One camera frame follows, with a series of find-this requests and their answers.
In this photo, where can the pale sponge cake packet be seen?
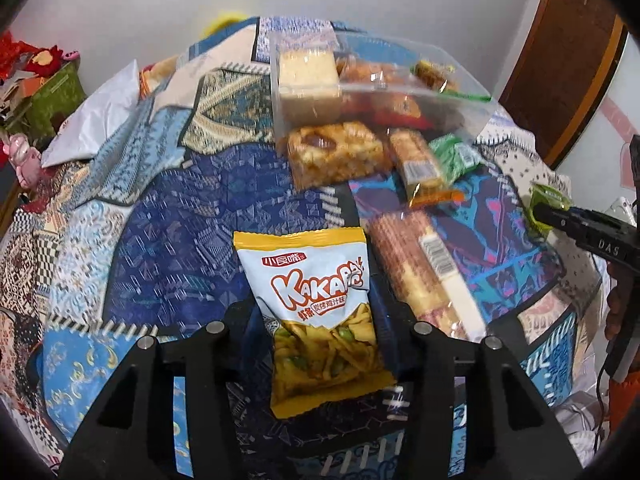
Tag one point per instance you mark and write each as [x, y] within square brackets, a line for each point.
[307, 80]

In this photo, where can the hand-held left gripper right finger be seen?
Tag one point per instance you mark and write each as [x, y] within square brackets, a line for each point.
[400, 342]

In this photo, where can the person's right hand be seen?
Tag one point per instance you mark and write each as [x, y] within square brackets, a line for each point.
[614, 305]

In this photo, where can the white pillow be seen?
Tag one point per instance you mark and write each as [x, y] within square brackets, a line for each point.
[95, 120]

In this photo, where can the green snack packet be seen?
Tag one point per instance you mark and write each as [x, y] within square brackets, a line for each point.
[455, 156]

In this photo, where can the green storage box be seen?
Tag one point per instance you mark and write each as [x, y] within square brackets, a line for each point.
[57, 100]

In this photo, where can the white wardrobe door with hearts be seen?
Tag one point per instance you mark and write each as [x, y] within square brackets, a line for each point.
[600, 135]

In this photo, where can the long biscuit packet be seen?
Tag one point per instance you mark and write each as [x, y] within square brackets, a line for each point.
[420, 265]

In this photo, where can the yellow foam hoop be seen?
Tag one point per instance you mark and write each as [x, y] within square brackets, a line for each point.
[225, 17]

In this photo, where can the orange patterned blanket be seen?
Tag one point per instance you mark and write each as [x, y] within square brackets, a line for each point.
[160, 72]

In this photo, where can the wooden door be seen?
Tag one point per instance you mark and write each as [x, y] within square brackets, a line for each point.
[565, 50]

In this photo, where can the green jelly cup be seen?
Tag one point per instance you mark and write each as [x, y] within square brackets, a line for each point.
[545, 200]

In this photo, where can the red snack packet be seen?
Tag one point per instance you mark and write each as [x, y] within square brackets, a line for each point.
[395, 107]

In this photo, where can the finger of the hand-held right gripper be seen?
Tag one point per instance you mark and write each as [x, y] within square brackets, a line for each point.
[557, 220]

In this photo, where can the pink toy figure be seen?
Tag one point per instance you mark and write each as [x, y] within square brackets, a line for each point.
[22, 160]

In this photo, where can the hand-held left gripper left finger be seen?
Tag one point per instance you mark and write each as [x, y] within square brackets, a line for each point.
[240, 327]

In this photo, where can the small biscuit packet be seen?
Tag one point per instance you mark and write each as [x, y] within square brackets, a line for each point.
[415, 165]

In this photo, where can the clear plastic storage container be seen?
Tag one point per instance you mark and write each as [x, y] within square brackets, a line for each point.
[472, 110]

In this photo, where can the white and yellow fries packet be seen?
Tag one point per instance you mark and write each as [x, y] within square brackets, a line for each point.
[310, 310]

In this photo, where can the patchwork blanket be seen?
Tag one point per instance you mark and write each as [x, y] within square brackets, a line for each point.
[175, 220]

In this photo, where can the caramel nut square packet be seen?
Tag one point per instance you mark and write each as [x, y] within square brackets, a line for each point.
[335, 157]

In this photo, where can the orange fried ball snack packet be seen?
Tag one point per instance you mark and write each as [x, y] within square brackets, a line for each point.
[370, 71]

